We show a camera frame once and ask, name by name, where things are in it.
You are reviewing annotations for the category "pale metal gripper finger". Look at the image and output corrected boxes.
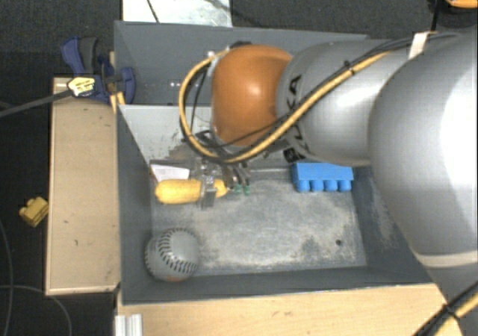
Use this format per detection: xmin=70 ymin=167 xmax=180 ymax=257
xmin=199 ymin=183 xmax=219 ymax=211
xmin=189 ymin=162 xmax=210 ymax=183

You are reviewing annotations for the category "yellow toy banana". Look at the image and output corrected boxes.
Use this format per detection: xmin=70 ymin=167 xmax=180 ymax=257
xmin=154 ymin=178 xmax=229 ymax=205

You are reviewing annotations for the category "grey metal bin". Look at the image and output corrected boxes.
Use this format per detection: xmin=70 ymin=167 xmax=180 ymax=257
xmin=113 ymin=19 xmax=435 ymax=305

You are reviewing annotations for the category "grey baseball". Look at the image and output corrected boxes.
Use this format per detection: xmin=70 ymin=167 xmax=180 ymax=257
xmin=144 ymin=227 xmax=202 ymax=284

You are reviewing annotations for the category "blue toy block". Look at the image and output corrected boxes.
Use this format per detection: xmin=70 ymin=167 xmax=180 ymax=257
xmin=291 ymin=161 xmax=355 ymax=194

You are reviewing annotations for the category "pale wood board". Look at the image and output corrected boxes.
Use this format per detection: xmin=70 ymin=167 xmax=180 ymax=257
xmin=44 ymin=76 xmax=122 ymax=296

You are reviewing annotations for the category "black cylinder on white bracket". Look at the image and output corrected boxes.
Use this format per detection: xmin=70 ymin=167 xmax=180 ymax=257
xmin=282 ymin=148 xmax=304 ymax=163

